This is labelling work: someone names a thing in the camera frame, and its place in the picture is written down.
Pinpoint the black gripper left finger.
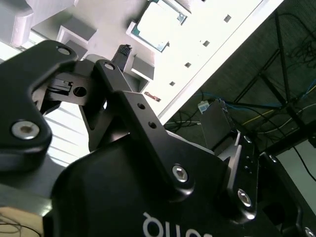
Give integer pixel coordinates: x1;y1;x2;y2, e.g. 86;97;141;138
0;39;196;202

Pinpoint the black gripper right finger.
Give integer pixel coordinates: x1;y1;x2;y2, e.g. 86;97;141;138
199;98;316;237

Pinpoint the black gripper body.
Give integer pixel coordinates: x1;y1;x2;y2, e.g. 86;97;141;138
41;130;284;237

